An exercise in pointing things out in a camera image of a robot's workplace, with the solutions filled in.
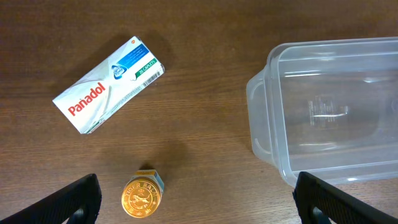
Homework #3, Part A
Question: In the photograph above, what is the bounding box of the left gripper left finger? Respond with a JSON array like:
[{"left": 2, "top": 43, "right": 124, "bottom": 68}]
[{"left": 1, "top": 174, "right": 102, "bottom": 224}]

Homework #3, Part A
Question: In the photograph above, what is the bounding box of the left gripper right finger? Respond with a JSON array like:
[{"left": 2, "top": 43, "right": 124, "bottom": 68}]
[{"left": 292, "top": 172, "right": 397, "bottom": 224}]

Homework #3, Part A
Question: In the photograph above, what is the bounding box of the clear plastic container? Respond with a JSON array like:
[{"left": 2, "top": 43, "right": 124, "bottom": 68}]
[{"left": 246, "top": 37, "right": 397, "bottom": 186}]

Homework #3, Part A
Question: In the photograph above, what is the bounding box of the gold lid balm jar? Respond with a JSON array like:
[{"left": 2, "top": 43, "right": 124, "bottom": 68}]
[{"left": 121, "top": 169, "right": 164, "bottom": 218}]

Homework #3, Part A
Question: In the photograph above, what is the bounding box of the white Panadol box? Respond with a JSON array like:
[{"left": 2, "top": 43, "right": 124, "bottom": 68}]
[{"left": 53, "top": 36, "right": 165, "bottom": 134}]

